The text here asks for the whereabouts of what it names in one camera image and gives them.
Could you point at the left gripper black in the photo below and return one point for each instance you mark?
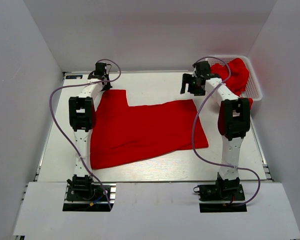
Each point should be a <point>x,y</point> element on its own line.
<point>106,85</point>

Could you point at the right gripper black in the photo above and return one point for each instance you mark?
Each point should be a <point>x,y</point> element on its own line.
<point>188,81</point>

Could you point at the red t shirt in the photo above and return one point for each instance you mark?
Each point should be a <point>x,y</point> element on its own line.
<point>126,134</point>

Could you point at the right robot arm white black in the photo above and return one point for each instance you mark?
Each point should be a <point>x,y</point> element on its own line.
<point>233,119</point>

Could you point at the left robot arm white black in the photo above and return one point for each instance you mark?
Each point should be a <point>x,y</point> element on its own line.
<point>82,115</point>

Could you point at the red t shirts pile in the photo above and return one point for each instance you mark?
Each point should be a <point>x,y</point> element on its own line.
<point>239,75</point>

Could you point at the blue label sticker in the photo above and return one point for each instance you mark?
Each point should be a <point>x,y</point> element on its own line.
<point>73,77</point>

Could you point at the white plastic basket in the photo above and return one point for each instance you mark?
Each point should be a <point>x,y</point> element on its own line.
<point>252,90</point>

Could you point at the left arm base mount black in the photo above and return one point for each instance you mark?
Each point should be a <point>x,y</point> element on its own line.
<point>84,195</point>

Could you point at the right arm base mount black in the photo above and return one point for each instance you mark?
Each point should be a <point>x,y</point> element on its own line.
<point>224,196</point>

